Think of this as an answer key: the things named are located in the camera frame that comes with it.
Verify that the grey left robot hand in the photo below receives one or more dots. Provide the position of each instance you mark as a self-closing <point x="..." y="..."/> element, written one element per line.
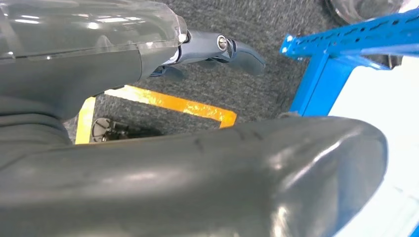
<point x="196" y="183"/>

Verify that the blue steel shelf rack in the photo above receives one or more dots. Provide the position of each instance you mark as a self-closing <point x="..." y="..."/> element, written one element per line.
<point x="314" y="85"/>

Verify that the black metal mechanism with disc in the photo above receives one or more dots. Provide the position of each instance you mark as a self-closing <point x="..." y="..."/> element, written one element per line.
<point x="108" y="129"/>

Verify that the white plastic bin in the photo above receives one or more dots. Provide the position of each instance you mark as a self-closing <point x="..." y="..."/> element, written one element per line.
<point x="386" y="114"/>

